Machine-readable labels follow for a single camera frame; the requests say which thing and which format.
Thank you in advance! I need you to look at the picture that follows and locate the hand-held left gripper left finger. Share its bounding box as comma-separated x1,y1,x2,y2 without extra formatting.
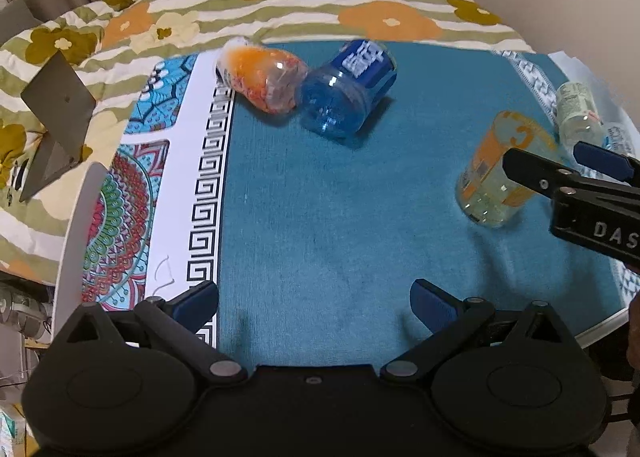
47,280,249,383

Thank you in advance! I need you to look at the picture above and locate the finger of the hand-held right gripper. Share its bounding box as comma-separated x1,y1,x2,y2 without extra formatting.
573,142,640,188
501,148,577,199

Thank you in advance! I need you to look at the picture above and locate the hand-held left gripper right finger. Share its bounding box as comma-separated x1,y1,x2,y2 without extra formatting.
381,279,589,383

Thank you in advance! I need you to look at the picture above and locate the yellow label clear cup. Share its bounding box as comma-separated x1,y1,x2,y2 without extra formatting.
456,110,560,230

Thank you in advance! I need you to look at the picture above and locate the person's right forearm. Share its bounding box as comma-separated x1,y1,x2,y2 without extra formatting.
626,293,640,368

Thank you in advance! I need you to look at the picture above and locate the green label clear bottle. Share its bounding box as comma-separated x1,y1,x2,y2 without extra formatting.
555,82,606,150

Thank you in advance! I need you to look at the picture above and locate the teal patterned table mat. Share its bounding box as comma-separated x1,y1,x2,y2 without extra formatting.
80,39,640,354

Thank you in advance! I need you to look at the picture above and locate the blue plastic bottle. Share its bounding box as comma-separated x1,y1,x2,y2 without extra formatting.
294,38,399,139

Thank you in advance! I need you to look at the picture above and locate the orange label plastic bottle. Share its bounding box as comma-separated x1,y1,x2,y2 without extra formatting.
216,38,309,115

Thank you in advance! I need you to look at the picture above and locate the grey laptop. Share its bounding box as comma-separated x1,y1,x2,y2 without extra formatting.
18,51,97,203

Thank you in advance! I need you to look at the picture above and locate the floral striped blanket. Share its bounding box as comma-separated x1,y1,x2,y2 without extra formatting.
0,0,532,286

